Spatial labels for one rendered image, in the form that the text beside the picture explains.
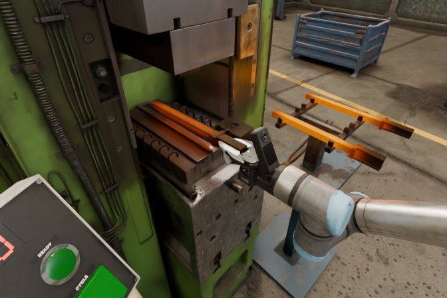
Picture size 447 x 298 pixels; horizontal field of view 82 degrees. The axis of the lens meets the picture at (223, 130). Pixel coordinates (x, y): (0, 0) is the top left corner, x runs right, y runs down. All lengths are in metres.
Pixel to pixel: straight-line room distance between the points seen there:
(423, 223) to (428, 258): 1.45
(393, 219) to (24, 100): 0.80
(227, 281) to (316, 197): 0.95
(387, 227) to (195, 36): 0.60
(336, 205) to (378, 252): 1.37
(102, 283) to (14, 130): 0.34
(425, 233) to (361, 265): 1.23
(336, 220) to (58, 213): 0.52
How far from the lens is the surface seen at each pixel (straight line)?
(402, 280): 1.93
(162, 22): 0.55
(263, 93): 1.20
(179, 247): 1.14
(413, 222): 0.67
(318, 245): 0.70
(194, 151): 0.80
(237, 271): 1.50
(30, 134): 0.67
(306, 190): 0.62
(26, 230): 0.50
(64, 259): 0.52
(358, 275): 1.83
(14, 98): 0.63
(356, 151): 0.94
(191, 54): 0.61
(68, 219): 0.53
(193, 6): 0.60
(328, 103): 1.20
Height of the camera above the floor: 1.49
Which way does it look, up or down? 34 degrees down
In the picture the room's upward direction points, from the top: straight up
